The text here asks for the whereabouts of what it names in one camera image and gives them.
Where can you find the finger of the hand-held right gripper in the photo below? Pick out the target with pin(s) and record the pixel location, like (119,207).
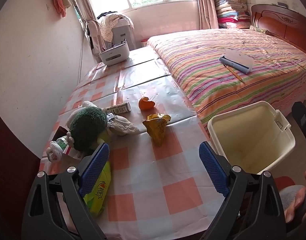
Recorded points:
(304,122)

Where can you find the white medicine box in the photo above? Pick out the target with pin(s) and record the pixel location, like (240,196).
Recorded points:
(73,153)

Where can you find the stack of folded quilts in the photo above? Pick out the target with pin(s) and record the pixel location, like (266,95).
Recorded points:
(231,7)

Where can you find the grey stool cushion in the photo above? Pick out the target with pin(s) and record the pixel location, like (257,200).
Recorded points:
(289,196)

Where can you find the person's right hand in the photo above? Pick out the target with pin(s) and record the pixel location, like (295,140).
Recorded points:
(297,203)

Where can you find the yellow pencil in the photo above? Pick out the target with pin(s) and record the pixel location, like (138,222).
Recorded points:
(234,73)

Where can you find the wooden headboard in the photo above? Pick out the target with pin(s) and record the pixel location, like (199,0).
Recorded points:
(285,25)

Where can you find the orange cloth on hook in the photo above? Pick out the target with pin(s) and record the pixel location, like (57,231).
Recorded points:
(59,3)

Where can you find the yellow snack wrapper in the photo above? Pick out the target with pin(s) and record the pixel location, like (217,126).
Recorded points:
(156,127)

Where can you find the striped bed blanket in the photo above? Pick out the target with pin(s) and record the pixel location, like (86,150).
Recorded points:
(218,87)

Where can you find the green plush toy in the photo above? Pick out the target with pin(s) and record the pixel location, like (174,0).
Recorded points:
(88,127)

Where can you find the small grey box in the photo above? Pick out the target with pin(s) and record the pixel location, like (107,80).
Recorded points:
(282,4)

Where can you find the checked tablecloth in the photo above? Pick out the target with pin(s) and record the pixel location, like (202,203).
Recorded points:
(153,180)

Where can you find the white appliance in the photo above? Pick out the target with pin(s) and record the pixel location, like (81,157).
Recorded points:
(123,33)

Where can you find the printed tube bottle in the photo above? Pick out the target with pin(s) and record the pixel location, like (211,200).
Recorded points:
(118,108)

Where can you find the green tissue packet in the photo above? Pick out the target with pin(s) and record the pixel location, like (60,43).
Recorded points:
(99,195)

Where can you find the orange peel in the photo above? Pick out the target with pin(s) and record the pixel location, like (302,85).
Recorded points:
(144,105)

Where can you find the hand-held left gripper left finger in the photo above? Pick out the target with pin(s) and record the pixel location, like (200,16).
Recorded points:
(94,170)

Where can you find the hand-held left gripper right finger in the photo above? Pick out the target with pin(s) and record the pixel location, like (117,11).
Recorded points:
(214,170)

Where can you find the dotted cloth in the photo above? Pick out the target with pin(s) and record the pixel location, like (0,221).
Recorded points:
(109,26)

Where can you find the white desktop organizer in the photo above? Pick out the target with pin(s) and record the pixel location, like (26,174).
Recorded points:
(115,55)

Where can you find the white plush toy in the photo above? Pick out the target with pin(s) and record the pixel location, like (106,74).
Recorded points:
(120,126)

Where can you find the cream plastic bin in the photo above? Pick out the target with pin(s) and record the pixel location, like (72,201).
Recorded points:
(245,135)

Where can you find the white plastic bag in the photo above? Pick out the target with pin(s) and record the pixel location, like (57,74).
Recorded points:
(52,151)

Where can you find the patterned pillow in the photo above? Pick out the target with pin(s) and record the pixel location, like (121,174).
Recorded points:
(259,30)

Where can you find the pink garment on chair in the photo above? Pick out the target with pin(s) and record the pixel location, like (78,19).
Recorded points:
(94,33)

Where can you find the red basin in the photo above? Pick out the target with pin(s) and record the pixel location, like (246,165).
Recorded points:
(144,42)

